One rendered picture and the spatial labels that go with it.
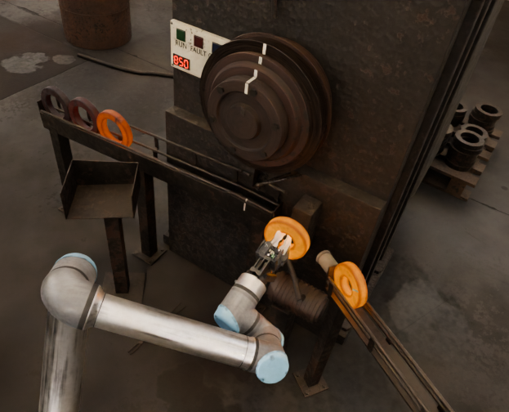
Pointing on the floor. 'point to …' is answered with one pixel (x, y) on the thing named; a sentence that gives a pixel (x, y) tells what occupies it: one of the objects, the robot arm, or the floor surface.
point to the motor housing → (282, 315)
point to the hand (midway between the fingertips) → (287, 234)
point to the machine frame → (280, 27)
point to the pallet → (466, 149)
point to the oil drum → (96, 23)
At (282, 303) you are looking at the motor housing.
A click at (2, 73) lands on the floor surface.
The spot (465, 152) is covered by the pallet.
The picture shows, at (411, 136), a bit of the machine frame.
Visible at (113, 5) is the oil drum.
